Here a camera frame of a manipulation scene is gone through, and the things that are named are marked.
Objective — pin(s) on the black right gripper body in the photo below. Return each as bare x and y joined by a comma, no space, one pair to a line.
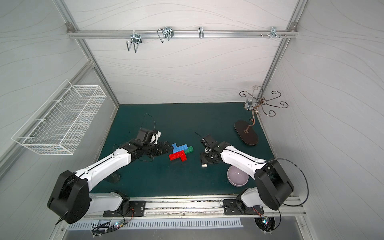
207,155

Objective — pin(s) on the right controller board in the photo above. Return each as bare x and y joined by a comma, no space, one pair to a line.
265,224

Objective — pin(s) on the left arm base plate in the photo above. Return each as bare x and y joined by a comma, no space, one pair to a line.
135,208

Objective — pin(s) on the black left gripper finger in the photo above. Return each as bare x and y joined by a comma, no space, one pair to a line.
160,153
167,146

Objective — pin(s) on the aluminium rail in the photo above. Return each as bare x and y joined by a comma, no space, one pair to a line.
179,34
204,206

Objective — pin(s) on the left controller board with wires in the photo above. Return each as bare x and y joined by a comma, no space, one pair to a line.
112,226

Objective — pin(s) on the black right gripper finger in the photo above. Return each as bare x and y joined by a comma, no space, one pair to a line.
214,160
203,158

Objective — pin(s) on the aluminium top rail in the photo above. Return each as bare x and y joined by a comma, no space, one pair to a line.
179,34

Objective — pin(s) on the large green lego brick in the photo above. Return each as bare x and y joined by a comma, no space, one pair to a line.
190,149

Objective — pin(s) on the red lego brick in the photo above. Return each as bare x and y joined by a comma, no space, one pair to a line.
183,156
175,156

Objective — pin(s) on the copper jewelry stand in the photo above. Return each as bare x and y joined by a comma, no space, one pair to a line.
253,104

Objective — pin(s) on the lilac bowl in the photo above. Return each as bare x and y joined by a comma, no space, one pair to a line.
237,177

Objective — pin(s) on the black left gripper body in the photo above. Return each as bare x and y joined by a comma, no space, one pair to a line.
160,148

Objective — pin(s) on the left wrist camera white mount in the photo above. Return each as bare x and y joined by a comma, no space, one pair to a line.
155,137

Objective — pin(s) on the long blue lego brick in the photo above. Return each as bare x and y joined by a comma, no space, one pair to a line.
181,148

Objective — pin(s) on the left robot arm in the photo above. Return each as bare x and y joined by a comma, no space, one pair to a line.
71,198

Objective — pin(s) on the dark round coaster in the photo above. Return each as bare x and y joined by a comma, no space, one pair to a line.
113,178

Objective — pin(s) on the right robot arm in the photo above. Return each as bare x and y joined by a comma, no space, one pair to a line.
273,186

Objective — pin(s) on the white wire basket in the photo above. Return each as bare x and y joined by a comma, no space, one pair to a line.
58,126

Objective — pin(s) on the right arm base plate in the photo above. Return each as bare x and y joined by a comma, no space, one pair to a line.
233,207

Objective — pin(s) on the aluminium front rail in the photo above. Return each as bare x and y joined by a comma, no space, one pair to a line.
204,206

